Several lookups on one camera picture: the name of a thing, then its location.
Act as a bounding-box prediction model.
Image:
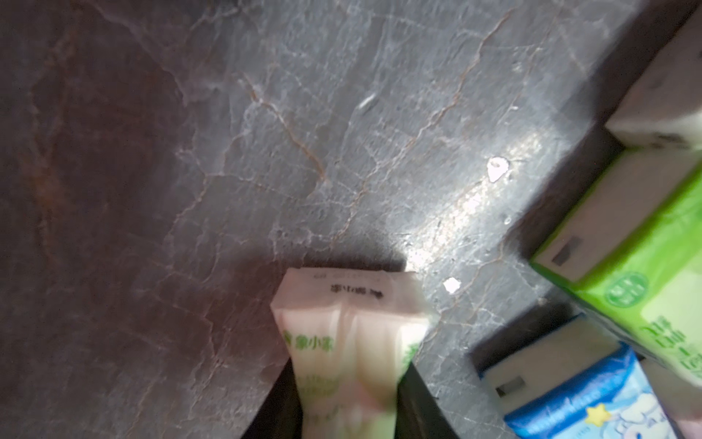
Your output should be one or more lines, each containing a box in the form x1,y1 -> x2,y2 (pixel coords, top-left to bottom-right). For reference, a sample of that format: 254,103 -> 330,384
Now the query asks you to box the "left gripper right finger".
395,363 -> 458,439

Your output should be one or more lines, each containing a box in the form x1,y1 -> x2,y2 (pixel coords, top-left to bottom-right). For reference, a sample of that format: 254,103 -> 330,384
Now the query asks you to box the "blue tissue pack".
480,315 -> 676,438

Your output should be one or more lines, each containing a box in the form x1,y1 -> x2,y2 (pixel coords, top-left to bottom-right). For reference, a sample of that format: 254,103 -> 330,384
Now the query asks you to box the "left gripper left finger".
241,360 -> 303,439

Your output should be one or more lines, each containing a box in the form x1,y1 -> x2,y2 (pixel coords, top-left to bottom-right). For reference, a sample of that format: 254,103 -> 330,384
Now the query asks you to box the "green tissue pack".
271,267 -> 438,438
605,9 -> 701,150
531,150 -> 701,387

